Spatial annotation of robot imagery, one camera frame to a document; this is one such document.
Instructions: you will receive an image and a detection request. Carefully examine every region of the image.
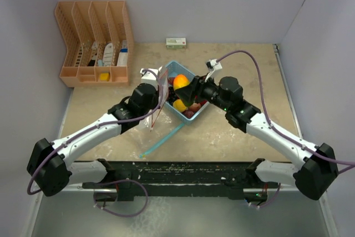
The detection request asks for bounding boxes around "small green white box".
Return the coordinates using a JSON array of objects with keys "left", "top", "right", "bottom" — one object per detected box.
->
[{"left": 166, "top": 37, "right": 186, "bottom": 49}]

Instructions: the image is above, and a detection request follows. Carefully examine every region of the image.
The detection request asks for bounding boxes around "white blue tube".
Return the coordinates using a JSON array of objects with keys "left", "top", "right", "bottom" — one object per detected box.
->
[{"left": 116, "top": 40, "right": 128, "bottom": 67}]

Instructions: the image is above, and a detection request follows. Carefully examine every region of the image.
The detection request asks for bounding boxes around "clear zip top bag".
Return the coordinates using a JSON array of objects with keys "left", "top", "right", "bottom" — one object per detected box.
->
[{"left": 139, "top": 66, "right": 169, "bottom": 131}]

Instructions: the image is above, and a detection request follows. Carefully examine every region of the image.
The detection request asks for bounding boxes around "black white card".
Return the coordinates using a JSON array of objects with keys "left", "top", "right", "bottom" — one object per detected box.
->
[{"left": 87, "top": 41, "right": 98, "bottom": 67}]

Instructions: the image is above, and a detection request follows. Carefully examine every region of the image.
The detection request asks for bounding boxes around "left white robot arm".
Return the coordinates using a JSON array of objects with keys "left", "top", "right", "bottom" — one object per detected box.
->
[{"left": 27, "top": 83, "right": 163, "bottom": 196}]

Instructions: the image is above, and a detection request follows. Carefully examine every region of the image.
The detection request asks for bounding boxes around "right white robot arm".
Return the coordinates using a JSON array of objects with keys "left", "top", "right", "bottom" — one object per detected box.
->
[{"left": 173, "top": 75, "right": 339, "bottom": 200}]

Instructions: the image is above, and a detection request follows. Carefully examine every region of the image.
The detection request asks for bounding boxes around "yellow lemon toy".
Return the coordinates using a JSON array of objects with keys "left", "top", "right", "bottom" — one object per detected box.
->
[{"left": 173, "top": 99, "right": 188, "bottom": 113}]

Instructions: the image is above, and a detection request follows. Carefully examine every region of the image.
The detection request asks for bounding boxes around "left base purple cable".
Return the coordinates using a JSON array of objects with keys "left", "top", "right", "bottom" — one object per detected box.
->
[{"left": 93, "top": 179, "right": 150, "bottom": 218}]

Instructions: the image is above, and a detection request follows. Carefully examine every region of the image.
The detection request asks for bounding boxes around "orange desk organizer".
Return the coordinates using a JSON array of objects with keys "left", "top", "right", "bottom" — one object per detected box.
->
[{"left": 54, "top": 0, "right": 135, "bottom": 88}]

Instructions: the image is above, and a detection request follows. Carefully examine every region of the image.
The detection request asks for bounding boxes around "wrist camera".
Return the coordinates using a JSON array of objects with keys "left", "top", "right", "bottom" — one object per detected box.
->
[
  {"left": 140, "top": 67, "right": 162, "bottom": 88},
  {"left": 205, "top": 59, "right": 222, "bottom": 81}
]

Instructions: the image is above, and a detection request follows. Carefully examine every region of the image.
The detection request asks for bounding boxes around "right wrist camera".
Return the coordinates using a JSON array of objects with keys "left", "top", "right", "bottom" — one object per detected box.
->
[{"left": 205, "top": 59, "right": 222, "bottom": 81}]

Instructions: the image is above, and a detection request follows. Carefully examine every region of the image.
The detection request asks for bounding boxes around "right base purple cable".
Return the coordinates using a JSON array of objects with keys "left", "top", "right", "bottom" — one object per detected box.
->
[{"left": 244, "top": 184, "right": 281, "bottom": 210}]

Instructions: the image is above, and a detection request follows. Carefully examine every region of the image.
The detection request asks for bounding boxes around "yellow sponge block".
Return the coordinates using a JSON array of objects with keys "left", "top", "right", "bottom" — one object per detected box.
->
[{"left": 99, "top": 73, "right": 110, "bottom": 82}]

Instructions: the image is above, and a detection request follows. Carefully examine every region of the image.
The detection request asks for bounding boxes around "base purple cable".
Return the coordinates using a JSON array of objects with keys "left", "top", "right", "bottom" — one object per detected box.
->
[
  {"left": 93, "top": 179, "right": 150, "bottom": 218},
  {"left": 244, "top": 184, "right": 281, "bottom": 210}
]

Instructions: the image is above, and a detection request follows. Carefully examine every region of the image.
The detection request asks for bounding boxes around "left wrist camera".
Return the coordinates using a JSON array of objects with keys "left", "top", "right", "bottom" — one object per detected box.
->
[{"left": 140, "top": 67, "right": 162, "bottom": 88}]

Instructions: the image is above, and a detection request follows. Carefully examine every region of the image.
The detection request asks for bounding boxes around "brown onion toy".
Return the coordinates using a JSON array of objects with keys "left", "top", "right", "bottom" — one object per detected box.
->
[{"left": 189, "top": 103, "right": 201, "bottom": 113}]

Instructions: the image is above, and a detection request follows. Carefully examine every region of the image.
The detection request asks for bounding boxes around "white patterned pouch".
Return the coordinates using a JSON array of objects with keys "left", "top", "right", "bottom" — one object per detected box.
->
[{"left": 97, "top": 43, "right": 114, "bottom": 67}]

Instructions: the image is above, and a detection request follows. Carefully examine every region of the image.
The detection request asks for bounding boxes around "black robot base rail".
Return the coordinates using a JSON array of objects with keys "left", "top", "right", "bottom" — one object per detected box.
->
[{"left": 83, "top": 160, "right": 278, "bottom": 201}]

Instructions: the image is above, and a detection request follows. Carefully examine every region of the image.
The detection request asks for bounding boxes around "black grapes toy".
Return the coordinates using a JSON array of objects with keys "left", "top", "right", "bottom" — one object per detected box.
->
[{"left": 167, "top": 87, "right": 179, "bottom": 105}]

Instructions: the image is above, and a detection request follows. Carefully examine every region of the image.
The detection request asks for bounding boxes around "blue plastic basket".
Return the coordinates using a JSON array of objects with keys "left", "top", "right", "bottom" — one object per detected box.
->
[{"left": 164, "top": 60, "right": 209, "bottom": 125}]

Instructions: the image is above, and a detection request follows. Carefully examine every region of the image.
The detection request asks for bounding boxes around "mango toy fruit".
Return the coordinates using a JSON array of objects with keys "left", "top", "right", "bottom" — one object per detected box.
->
[{"left": 173, "top": 74, "right": 194, "bottom": 107}]

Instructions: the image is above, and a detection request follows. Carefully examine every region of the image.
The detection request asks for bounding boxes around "red grapes toy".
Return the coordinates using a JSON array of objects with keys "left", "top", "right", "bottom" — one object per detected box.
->
[{"left": 168, "top": 77, "right": 175, "bottom": 86}]

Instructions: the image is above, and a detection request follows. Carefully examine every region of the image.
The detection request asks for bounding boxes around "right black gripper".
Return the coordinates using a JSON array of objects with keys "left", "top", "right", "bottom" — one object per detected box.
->
[{"left": 175, "top": 73, "right": 230, "bottom": 112}]

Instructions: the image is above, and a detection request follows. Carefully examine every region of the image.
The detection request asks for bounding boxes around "teal plastic strip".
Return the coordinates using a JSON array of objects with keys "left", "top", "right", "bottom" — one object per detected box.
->
[{"left": 139, "top": 123, "right": 185, "bottom": 159}]

